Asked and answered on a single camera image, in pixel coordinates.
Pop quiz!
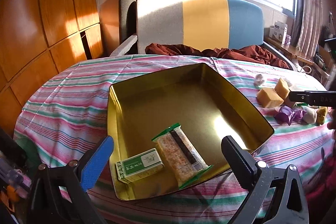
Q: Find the mustard yellow knitted sock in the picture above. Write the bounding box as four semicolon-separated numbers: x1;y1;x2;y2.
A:
316;106;328;126

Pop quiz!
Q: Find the white sock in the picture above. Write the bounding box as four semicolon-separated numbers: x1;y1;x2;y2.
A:
302;106;317;124

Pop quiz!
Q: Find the tall yellow sponge block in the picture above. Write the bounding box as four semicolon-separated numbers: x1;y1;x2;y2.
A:
274;78;290;100

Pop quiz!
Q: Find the purple snack packet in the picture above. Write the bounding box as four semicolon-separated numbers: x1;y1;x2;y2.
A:
293;106;306;122
274;106;295;126

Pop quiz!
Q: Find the green white small box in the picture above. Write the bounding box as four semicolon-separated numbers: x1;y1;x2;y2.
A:
116;148;164;184

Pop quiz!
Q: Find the clear plastic bag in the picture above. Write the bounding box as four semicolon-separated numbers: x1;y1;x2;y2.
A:
254;74;265;86

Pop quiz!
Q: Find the long cracker packet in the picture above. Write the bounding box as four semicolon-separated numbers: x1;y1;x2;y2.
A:
151;123;212;189

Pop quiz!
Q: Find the cream printed carton box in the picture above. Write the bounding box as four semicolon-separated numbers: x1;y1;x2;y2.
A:
283;85;301;108

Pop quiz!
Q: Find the person's right hand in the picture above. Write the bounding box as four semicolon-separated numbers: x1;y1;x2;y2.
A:
327;109;336;140

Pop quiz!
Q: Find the wooden side table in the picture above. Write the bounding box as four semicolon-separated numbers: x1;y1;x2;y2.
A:
265;36;331;84

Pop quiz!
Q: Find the striped pink green tablecloth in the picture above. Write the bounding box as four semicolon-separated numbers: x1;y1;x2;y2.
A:
14;55;335;223

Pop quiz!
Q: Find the pink striped right curtain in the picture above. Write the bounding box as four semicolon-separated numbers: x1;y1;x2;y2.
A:
291;0;322;59

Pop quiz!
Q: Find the gold metal tin box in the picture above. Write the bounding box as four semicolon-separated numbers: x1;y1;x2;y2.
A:
107;63;274;201

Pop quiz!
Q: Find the white appliance carton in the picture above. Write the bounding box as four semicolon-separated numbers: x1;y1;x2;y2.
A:
269;21;288;44

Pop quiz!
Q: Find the rust red blanket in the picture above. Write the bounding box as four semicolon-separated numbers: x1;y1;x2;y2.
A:
145;43;290;69

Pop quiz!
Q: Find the grey yellow blue armchair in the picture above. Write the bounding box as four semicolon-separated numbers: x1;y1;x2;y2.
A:
111;0;295;70

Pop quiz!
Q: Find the wooden wardrobe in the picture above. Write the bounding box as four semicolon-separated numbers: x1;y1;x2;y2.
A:
1;0;105;135

